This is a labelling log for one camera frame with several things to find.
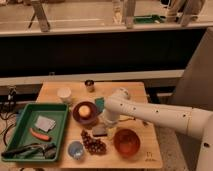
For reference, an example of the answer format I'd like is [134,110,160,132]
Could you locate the grey rectangular eraser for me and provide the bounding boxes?
[92,124,107,137]

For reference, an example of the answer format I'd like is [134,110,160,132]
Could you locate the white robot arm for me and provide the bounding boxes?
[103,88,213,171]

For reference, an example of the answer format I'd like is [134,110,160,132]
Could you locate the small metal cup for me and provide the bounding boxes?
[84,80,95,92]

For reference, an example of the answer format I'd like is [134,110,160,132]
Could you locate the white paper cup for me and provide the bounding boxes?
[57,87,72,104]

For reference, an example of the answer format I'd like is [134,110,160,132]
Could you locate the green sponge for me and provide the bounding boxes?
[95,97,104,113]

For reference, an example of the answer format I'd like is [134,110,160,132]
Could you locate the yellow round ball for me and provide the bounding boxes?
[78,105,91,118]

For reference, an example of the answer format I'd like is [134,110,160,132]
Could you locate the purple grape bunch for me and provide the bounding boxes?
[81,130,106,155]

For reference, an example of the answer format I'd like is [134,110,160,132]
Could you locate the purple bowl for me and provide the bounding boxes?
[73,101,99,125]

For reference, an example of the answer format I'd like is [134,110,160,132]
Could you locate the orange bowl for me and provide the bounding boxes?
[113,129,140,157]

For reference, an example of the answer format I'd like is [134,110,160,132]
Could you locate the grey folded cloth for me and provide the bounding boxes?
[35,116,56,132]

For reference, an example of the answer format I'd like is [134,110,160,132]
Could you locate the orange carrot toy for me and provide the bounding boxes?
[29,128,51,141]

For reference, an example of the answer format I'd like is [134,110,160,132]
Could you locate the green plastic tray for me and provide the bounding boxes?
[2,103,69,162]

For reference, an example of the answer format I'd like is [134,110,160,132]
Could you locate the black handled tool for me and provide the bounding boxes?
[1,143,56,159]

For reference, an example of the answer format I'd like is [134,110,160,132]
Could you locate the black cables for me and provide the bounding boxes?
[0,85,18,148]

